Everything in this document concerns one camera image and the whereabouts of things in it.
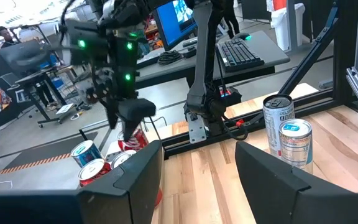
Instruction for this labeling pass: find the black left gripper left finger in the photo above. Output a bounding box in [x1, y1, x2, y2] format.
[0, 139, 163, 224]

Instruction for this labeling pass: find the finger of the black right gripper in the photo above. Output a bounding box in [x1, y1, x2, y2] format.
[104, 98, 119, 130]
[118, 98, 157, 142]

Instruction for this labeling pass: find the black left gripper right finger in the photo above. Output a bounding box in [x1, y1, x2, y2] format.
[234, 141, 358, 224]

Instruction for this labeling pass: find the red Coca-Cola can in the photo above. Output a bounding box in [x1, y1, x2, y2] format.
[117, 123, 150, 152]

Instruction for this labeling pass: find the red soda can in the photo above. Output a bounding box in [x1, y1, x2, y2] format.
[110, 149, 138, 170]
[78, 158, 113, 188]

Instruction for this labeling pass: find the blue silver Red Bull can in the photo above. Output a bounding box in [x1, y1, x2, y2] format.
[70, 139, 104, 169]
[278, 118, 314, 174]

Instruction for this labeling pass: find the red Fanta strawberry can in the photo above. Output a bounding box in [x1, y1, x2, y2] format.
[154, 188, 163, 208]

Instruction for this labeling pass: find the white paper sheet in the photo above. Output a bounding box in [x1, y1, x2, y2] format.
[55, 103, 75, 115]

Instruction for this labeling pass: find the orange striped floor mat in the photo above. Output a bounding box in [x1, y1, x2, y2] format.
[0, 130, 99, 175]

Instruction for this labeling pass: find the computer monitor with blue screen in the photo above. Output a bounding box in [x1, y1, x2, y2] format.
[153, 0, 198, 52]

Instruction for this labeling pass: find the black standing desk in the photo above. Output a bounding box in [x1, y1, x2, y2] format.
[14, 67, 74, 128]

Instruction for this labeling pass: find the black computer monitor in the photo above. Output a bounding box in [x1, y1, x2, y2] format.
[0, 39, 51, 74]

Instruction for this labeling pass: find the black keyboard with blue keys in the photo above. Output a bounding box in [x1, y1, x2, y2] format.
[216, 37, 265, 73]

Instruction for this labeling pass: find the person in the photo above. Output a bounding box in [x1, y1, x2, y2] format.
[0, 26, 58, 112]

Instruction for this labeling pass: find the computer desk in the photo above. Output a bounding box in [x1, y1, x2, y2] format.
[135, 30, 291, 90]

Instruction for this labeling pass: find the orange fabric panel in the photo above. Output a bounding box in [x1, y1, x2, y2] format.
[272, 0, 287, 12]

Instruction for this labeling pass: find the white plastic bag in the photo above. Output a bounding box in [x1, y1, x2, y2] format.
[270, 2, 306, 52]

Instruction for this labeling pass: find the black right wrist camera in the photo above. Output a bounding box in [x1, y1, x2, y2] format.
[64, 19, 111, 65]

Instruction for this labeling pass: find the coiled black cable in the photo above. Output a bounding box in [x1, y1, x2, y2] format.
[157, 49, 185, 66]

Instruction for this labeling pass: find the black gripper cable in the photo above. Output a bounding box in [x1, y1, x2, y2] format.
[59, 0, 77, 44]

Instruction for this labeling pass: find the black aluminium table frame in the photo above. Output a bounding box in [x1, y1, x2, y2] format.
[162, 0, 358, 160]

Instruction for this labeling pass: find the black vertical frame post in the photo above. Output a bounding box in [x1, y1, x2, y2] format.
[333, 0, 358, 105]

